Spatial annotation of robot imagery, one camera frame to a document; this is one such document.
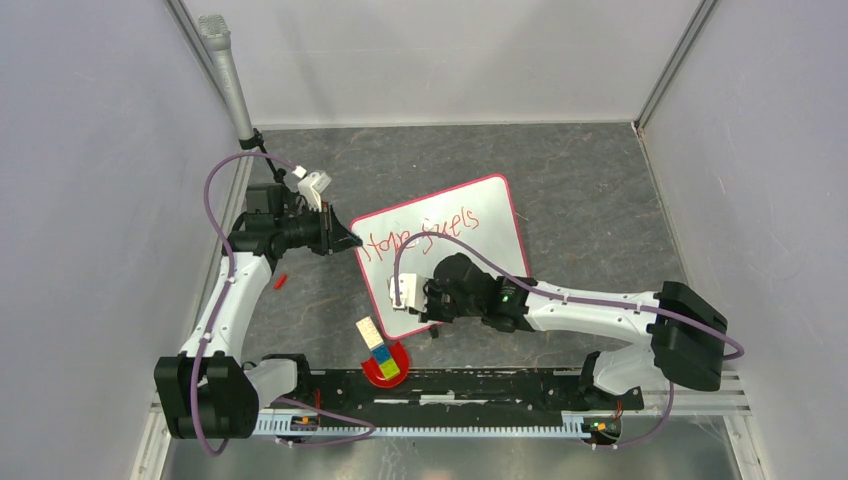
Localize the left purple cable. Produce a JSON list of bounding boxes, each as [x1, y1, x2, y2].
[[190, 152, 376, 458]]

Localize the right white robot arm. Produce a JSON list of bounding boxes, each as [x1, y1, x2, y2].
[[391, 253, 729, 408]]

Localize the white toy brick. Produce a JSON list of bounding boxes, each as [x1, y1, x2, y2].
[[356, 317, 384, 351]]

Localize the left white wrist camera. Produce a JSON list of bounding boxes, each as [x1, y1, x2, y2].
[[297, 171, 332, 211]]

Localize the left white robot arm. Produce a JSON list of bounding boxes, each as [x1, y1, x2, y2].
[[154, 183, 362, 440]]

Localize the red marker cap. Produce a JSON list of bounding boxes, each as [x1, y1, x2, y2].
[[273, 274, 288, 290]]

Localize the green toy brick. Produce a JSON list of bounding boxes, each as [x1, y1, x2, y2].
[[378, 359, 401, 381]]

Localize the purple cable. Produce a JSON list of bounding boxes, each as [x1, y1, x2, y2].
[[392, 231, 746, 450], [190, 152, 376, 458]]

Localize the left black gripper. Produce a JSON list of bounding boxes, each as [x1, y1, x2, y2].
[[276, 201, 363, 257]]

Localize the blue toy brick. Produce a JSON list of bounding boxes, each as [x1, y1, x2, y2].
[[371, 343, 393, 365]]

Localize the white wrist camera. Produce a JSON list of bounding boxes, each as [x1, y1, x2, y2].
[[297, 171, 332, 211], [389, 273, 427, 313]]

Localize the red curved toy base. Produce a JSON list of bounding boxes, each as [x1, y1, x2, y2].
[[361, 338, 411, 389]]

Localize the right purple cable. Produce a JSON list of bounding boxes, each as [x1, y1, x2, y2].
[[392, 231, 746, 450]]

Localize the silver microphone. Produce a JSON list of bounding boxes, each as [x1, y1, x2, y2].
[[198, 14, 256, 150]]

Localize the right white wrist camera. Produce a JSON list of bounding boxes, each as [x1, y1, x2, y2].
[[389, 273, 427, 313]]

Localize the pink framed whiteboard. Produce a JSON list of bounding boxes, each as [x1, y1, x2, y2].
[[350, 174, 530, 340]]

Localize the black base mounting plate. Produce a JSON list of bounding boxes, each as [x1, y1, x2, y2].
[[287, 368, 644, 428]]

